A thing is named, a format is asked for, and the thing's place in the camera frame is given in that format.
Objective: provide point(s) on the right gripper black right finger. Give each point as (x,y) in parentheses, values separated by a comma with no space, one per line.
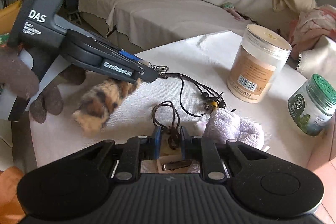
(211,156)

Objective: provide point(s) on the small doll on sofa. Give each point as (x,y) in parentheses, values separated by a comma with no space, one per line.
(229,7)

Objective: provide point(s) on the white table cloth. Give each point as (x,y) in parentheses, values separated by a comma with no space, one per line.
(207,59)

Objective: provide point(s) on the lavender fluffy sock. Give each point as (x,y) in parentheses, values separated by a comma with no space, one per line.
(224,125)

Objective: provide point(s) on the beige sofa with cover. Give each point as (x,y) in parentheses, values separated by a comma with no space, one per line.
(139,25)

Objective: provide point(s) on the left hand brown knit glove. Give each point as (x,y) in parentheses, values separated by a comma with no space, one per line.
(17,76)

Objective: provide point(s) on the pink floral blanket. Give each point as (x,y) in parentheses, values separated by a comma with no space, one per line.
(307,29)

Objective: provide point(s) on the brown furry tail keychain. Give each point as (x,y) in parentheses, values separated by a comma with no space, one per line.
(98,104)

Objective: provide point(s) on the pink cardboard box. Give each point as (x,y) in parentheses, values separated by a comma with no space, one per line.
(322,163)

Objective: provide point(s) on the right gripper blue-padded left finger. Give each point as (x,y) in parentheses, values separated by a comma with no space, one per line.
(134,151)

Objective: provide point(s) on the tall tan lidded canister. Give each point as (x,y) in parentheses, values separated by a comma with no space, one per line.
(260,58)

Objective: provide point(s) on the green-lidded glass jar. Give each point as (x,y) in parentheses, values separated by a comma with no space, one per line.
(312,105)

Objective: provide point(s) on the orange sleeve forearm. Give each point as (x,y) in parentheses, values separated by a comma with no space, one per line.
(11,211)

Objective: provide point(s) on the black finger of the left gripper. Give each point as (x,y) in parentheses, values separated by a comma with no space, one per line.
(148,73)

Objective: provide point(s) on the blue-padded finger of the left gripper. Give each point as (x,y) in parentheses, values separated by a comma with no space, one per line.
(128,56)

